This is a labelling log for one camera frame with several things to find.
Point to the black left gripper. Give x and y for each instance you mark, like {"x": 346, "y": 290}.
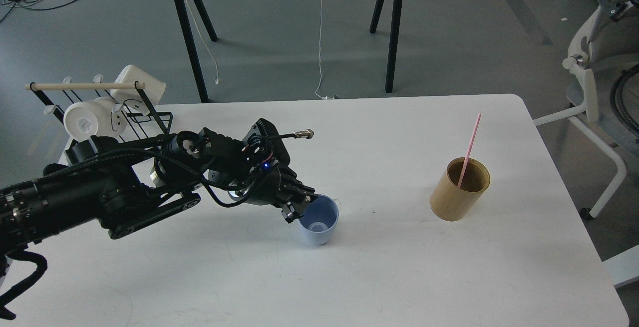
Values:
{"x": 255, "y": 170}

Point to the blue plastic cup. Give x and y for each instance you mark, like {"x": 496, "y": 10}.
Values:
{"x": 319, "y": 220}

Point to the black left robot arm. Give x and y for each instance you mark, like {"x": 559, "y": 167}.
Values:
{"x": 128, "y": 186}

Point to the bamboo cylinder holder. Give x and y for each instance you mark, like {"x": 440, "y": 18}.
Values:
{"x": 451, "y": 203}

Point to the wooden rack dowel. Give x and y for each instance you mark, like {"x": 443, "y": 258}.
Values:
{"x": 84, "y": 86}

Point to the white mug on rack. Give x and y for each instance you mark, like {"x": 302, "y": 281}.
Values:
{"x": 94, "y": 117}

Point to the white office chair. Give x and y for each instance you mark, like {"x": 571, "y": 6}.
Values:
{"x": 603, "y": 58}

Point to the black wire cup rack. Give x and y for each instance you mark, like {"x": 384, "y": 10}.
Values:
{"x": 135, "y": 104}

